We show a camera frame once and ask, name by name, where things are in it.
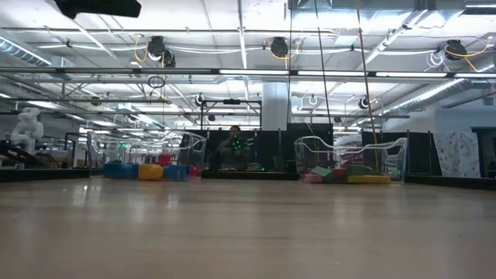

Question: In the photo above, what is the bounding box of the blue block with round knob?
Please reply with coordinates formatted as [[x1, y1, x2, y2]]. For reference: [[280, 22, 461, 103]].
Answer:
[[163, 164, 191, 181], [103, 163, 140, 180]]

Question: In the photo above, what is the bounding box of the teal long block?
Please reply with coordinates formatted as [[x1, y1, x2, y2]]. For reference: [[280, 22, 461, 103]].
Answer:
[[309, 166, 333, 178]]

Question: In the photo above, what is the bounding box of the green long block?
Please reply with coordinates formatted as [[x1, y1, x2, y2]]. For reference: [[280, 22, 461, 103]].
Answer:
[[345, 165, 375, 177]]

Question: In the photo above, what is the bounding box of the yellow long block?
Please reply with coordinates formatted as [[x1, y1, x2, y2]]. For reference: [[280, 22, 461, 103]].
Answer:
[[346, 174, 392, 184]]

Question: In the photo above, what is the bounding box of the person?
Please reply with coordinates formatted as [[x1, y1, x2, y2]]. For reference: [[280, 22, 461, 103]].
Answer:
[[214, 125, 252, 171]]

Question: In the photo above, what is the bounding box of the clear plastic bin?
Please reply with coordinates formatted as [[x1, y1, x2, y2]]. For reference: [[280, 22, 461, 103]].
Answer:
[[293, 135, 408, 184], [87, 130, 208, 181]]

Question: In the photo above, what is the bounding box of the black partition panel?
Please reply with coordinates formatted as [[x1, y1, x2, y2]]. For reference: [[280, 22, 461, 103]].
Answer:
[[360, 129, 443, 175], [184, 122, 334, 171]]

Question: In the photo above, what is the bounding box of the black ceiling spotlight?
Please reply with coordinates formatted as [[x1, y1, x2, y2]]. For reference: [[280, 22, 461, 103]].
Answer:
[[269, 36, 290, 59], [146, 35, 177, 68], [443, 38, 469, 61]]

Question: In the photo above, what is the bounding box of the black overhead light bar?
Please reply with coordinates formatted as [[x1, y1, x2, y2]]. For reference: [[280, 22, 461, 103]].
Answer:
[[0, 66, 496, 78]]

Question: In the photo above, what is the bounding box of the white patterned cloth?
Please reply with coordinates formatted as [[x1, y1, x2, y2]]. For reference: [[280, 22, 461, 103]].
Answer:
[[432, 129, 481, 178]]

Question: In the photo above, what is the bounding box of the white humanoid robot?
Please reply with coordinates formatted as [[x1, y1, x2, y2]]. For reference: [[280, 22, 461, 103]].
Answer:
[[9, 107, 46, 156]]

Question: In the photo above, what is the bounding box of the black metal gantry frame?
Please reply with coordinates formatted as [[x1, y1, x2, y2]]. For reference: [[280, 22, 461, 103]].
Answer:
[[200, 98, 263, 131]]

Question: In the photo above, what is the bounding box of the black power cable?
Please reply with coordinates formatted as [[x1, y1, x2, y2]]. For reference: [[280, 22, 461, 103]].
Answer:
[[312, 0, 333, 126]]

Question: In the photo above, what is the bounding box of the yellow power cable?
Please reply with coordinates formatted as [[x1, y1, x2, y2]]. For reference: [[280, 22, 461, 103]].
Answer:
[[355, 0, 380, 174]]

